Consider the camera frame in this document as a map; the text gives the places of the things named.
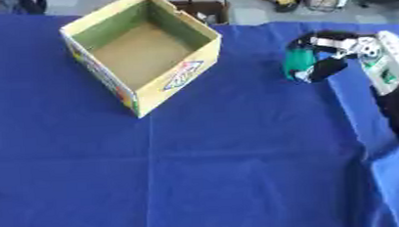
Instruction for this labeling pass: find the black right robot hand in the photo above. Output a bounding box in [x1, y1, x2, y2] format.
[283, 27, 366, 85]

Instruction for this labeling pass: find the green can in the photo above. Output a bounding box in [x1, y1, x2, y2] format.
[282, 44, 321, 82]

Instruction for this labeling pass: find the brown cardboard box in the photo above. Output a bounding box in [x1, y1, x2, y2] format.
[169, 0, 233, 27]

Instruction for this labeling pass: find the tan cardboard box green inside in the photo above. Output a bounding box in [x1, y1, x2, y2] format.
[57, 0, 229, 123]

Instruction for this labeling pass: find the dark bag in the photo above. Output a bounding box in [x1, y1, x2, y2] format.
[0, 0, 49, 18]

